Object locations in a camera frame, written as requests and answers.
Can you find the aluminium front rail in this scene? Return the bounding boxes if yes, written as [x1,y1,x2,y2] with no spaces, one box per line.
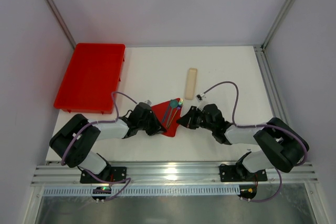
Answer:
[30,160,320,187]

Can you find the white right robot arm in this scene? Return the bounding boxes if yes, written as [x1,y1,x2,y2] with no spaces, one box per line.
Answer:
[176,104,309,181]

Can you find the right aluminium corner post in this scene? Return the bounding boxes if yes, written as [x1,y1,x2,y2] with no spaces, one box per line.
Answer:
[261,0,296,51]

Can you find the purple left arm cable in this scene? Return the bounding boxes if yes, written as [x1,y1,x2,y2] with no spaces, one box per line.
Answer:
[60,91,139,214]

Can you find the aluminium right side rail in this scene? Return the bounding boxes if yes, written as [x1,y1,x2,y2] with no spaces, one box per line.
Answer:
[254,45,289,124]

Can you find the iridescent rainbow fork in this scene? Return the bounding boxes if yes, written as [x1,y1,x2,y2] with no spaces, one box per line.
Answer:
[167,99,184,129]

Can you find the white slotted cable duct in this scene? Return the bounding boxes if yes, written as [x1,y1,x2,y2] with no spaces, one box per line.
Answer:
[43,184,239,197]

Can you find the aluminium corner post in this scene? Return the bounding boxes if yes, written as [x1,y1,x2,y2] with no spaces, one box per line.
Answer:
[44,0,76,49]
[261,0,296,51]

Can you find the right black controller board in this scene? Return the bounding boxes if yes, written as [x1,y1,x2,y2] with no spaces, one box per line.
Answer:
[238,185,257,201]

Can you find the teal spoon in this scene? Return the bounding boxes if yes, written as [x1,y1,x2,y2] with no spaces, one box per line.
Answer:
[166,99,179,126]

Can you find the aluminium rail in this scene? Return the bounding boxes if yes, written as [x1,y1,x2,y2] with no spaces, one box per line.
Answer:
[254,45,289,124]
[30,160,320,187]

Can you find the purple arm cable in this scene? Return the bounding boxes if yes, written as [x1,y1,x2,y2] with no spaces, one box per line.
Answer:
[60,91,139,214]
[202,81,310,202]

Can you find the left black controller board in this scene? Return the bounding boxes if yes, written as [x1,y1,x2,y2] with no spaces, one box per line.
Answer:
[91,186,111,202]

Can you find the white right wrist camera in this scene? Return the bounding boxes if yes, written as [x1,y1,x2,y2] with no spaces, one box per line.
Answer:
[196,93,208,110]

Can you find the beige utensil holder tray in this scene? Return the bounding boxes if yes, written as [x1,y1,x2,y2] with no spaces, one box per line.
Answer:
[184,68,198,100]

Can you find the left aluminium corner post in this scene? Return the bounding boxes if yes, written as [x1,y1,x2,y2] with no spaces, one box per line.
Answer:
[44,0,76,49]

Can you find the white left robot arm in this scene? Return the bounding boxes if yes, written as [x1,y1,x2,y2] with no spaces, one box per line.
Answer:
[49,102,166,184]

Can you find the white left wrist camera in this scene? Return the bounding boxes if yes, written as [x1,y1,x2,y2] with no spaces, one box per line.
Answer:
[144,100,152,105]

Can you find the red plastic tray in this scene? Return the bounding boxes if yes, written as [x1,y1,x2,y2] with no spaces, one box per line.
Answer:
[54,43,125,114]

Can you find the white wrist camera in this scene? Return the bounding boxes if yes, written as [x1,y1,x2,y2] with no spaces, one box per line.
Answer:
[196,93,208,110]
[144,100,152,105]

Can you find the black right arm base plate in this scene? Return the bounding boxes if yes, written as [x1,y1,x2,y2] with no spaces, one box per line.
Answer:
[218,164,268,182]

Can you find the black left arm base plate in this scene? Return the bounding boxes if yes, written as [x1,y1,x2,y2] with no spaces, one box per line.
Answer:
[80,166,127,184]

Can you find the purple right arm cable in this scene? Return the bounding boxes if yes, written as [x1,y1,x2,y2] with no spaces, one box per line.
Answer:
[202,81,310,202]

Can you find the black controller board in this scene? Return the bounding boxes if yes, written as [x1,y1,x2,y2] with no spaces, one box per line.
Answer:
[91,186,111,202]
[238,185,257,201]

